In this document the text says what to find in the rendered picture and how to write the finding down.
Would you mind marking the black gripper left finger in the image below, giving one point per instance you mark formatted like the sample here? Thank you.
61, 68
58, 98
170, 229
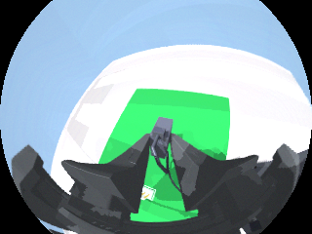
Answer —
122, 177

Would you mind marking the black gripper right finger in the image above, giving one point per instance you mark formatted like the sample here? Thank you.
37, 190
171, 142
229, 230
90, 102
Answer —
199, 175

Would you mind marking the green circuit board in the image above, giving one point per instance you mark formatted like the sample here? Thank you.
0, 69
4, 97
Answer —
200, 119

